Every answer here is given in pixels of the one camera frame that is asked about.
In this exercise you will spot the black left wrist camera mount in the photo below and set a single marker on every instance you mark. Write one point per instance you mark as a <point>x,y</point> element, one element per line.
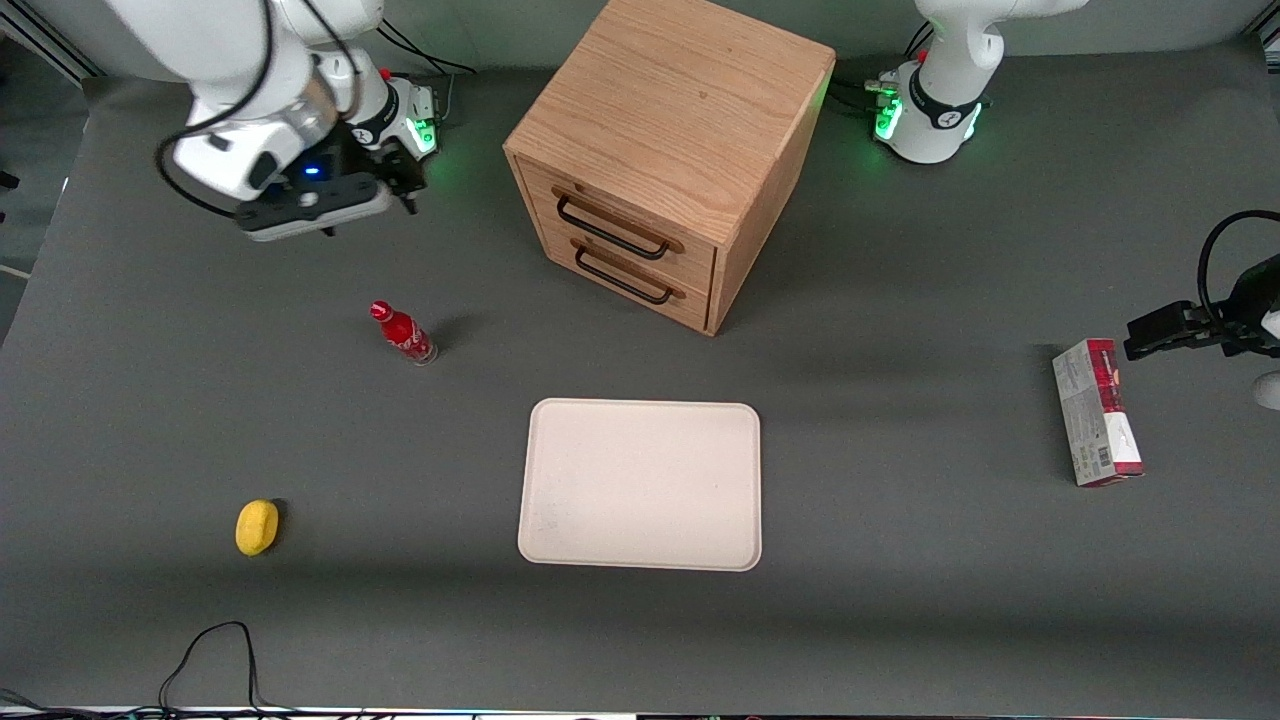
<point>1255,300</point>

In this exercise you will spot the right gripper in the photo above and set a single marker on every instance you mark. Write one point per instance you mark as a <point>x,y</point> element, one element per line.
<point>352,160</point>

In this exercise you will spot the yellow lemon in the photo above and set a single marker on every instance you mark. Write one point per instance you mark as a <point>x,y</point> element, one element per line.
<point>256,527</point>

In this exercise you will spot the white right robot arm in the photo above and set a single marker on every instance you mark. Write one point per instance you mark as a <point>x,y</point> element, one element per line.
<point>240,60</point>

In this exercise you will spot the red and grey carton box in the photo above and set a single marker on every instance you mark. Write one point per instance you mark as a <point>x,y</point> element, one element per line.
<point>1095,415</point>

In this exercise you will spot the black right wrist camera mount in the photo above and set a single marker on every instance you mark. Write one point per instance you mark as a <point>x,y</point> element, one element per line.
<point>340,160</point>

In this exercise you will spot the aluminium frame rail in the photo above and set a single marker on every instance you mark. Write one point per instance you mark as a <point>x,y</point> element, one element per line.
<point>50,45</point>

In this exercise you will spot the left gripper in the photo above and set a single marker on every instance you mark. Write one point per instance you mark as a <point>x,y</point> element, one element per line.
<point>1243,318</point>

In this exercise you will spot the beige rectangular tray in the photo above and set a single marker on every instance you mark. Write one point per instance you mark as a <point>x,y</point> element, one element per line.
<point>640,485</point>

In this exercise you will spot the oak wooden drawer cabinet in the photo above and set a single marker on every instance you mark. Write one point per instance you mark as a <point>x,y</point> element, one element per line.
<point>670,100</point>

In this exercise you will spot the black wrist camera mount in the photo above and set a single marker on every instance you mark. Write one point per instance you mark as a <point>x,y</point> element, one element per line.
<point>1255,300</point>
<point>340,160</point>

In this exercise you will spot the red cola bottle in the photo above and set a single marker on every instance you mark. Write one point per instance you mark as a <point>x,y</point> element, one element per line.
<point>403,333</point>

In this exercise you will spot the wooden drawer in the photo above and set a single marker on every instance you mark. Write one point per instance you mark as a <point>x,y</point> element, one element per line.
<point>690,262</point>
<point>690,305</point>

